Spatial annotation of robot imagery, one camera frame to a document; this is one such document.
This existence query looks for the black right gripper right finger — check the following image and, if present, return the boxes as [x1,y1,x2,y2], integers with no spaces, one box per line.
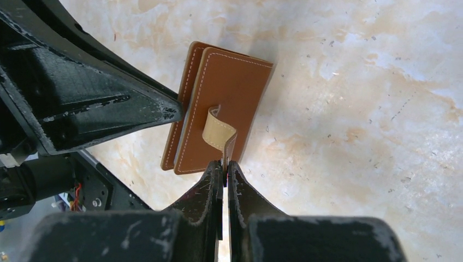
[228,161,407,261]

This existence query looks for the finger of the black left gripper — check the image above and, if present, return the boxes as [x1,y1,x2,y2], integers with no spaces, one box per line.
[1,7,183,155]

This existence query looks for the brown leather card holder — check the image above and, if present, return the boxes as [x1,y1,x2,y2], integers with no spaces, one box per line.
[161,41,273,175]

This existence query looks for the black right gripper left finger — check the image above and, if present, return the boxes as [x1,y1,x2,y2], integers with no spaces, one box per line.
[20,160,223,261]

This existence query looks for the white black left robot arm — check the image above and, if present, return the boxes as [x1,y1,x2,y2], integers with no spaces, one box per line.
[1,1,183,220]

